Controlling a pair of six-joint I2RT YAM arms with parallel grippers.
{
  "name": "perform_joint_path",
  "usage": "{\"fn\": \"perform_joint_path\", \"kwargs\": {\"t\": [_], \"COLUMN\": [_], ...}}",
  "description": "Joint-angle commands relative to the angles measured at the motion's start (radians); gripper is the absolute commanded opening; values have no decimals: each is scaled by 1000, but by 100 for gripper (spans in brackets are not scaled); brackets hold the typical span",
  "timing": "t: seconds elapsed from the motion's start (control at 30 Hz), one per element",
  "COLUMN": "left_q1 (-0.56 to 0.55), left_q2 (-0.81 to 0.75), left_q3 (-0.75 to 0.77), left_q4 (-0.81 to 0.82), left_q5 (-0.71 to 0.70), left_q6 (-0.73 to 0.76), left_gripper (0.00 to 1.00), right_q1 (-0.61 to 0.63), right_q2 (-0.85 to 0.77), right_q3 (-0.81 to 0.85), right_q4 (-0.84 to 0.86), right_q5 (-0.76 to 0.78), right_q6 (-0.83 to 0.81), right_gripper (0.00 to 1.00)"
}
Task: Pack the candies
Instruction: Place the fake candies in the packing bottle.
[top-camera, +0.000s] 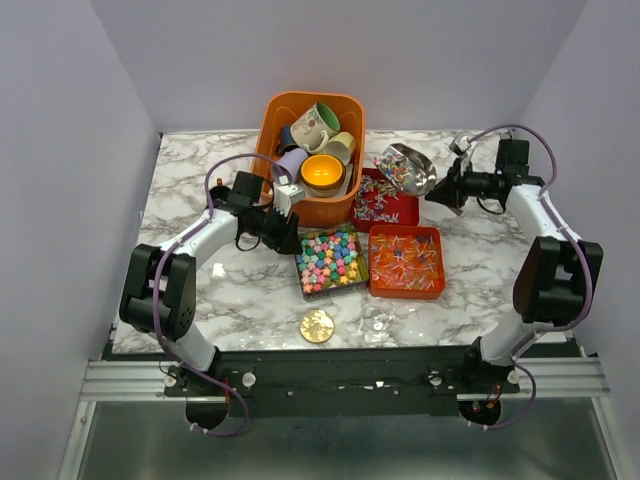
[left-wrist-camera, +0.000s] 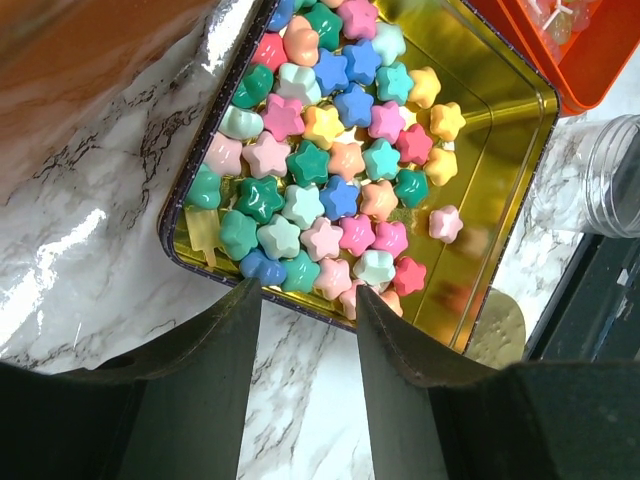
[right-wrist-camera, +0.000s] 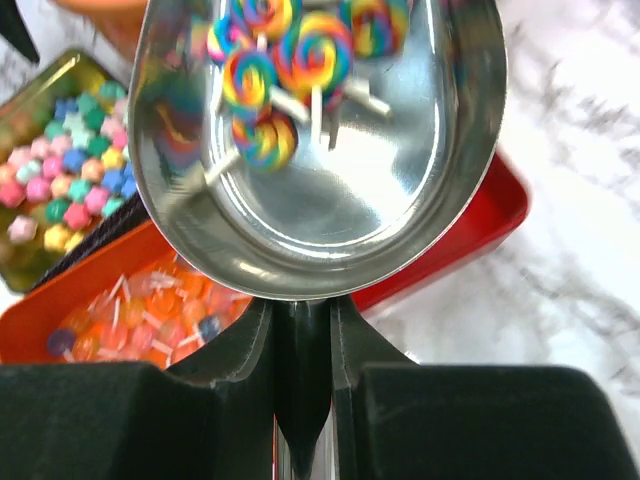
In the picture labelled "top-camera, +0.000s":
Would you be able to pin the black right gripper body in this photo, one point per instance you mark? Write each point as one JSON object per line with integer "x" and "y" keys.
{"x": 472, "y": 183}

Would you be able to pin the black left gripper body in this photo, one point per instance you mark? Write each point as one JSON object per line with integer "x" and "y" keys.
{"x": 268, "y": 225}

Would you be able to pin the steel candy scoop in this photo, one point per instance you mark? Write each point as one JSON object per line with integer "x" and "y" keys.
{"x": 408, "y": 170}

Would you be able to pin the gold tin of star candies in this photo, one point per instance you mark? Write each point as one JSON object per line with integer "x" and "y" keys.
{"x": 331, "y": 262}

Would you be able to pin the gold round jar lid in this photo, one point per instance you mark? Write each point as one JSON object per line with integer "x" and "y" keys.
{"x": 317, "y": 326}

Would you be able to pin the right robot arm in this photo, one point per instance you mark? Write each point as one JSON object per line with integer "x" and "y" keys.
{"x": 554, "y": 289}

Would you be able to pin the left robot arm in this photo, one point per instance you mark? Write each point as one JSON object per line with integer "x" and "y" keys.
{"x": 159, "y": 294}

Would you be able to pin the brown patterned ceramic mug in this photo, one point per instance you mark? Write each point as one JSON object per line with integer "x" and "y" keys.
{"x": 220, "y": 191}

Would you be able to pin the lavender plastic cup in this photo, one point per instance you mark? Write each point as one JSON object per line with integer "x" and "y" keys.
{"x": 287, "y": 168}

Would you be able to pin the red tray of swirl lollipops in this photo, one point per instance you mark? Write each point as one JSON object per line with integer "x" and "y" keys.
{"x": 377, "y": 202}

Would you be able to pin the yellow bowl with dark rim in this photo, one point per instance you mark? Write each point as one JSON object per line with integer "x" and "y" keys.
{"x": 322, "y": 175}

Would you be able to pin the orange tray of clear lollipops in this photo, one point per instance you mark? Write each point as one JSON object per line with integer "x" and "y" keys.
{"x": 405, "y": 262}

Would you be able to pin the dark blue mug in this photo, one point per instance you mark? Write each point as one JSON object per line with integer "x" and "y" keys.
{"x": 286, "y": 142}

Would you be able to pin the white floral mug green inside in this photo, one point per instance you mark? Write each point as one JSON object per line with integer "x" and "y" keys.
{"x": 313, "y": 130}

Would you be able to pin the pale yellow mug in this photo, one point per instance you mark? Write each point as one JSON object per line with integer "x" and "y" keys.
{"x": 341, "y": 146}

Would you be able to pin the clear glass jar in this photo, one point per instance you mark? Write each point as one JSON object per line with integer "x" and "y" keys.
{"x": 376, "y": 319}

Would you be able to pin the orange plastic bin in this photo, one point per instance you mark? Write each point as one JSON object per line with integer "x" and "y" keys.
{"x": 284, "y": 109}

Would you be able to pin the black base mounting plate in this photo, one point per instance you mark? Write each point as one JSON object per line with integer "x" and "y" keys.
{"x": 345, "y": 382}

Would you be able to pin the aluminium frame rail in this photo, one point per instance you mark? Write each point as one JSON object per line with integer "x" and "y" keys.
{"x": 143, "y": 379}

